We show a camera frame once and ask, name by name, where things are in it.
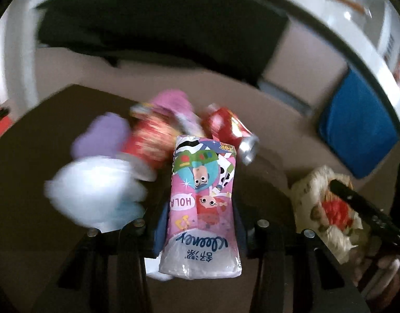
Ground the red snack packet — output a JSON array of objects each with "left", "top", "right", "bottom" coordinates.
[{"left": 120, "top": 104, "right": 182, "bottom": 181}]

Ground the person's right hand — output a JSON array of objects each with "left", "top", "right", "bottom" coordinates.
[{"left": 353, "top": 255, "right": 400, "bottom": 300}]

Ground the pink printed tissue packet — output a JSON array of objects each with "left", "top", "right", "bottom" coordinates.
[{"left": 158, "top": 134, "right": 243, "bottom": 280}]

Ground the white desk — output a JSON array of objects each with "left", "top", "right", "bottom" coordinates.
[{"left": 0, "top": 0, "right": 400, "bottom": 147}]

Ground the purple sponge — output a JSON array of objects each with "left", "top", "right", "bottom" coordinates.
[{"left": 71, "top": 112, "right": 132, "bottom": 160}]

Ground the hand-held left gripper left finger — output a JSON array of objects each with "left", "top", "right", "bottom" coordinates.
[{"left": 30, "top": 201, "right": 170, "bottom": 313}]

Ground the white red snack wrapper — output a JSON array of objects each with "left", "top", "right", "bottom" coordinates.
[{"left": 290, "top": 166, "right": 364, "bottom": 264}]

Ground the grey metal rail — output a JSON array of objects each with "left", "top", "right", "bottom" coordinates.
[{"left": 260, "top": 78, "right": 314, "bottom": 116}]

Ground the white tissue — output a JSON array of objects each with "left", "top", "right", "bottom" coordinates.
[{"left": 45, "top": 156, "right": 149, "bottom": 232}]

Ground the red soda can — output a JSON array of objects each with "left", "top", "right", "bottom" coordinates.
[{"left": 201, "top": 104, "right": 261, "bottom": 166}]

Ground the blue box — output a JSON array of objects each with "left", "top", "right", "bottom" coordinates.
[{"left": 319, "top": 68, "right": 399, "bottom": 180}]

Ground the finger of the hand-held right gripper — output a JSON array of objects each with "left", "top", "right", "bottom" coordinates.
[{"left": 328, "top": 179, "right": 400, "bottom": 251}]

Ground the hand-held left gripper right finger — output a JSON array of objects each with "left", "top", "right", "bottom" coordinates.
[{"left": 234, "top": 198, "right": 371, "bottom": 313}]

